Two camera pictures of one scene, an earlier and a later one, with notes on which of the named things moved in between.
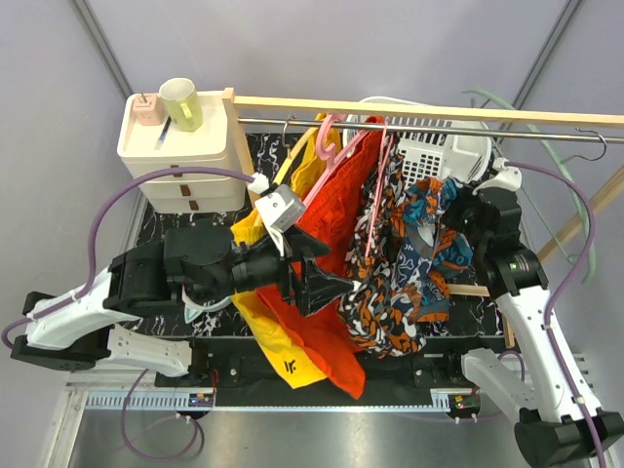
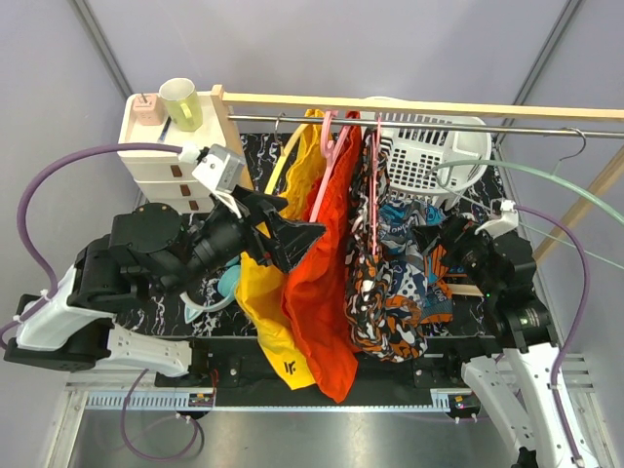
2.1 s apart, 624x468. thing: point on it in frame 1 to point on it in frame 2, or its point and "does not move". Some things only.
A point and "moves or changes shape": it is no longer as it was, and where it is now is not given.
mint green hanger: [560, 158] to [555, 174]
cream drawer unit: [147, 148] does not move
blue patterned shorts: [428, 249] moves or changes shape
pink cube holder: [147, 109] does not move
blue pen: [163, 133] does not move
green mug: [182, 102] does not move
